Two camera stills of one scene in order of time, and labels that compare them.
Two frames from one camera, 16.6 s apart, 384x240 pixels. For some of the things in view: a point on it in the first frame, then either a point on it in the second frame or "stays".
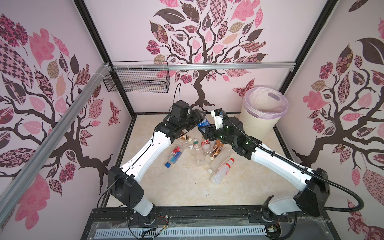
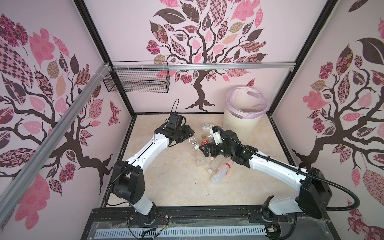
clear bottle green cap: [198, 154] stays
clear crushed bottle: [184, 144] → [193, 140]
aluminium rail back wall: [154, 66] stays
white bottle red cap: [222, 172] stays
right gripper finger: [207, 130] → [205, 149]
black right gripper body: [221, 135] → [220, 149]
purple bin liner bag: [265, 102] → [246, 102]
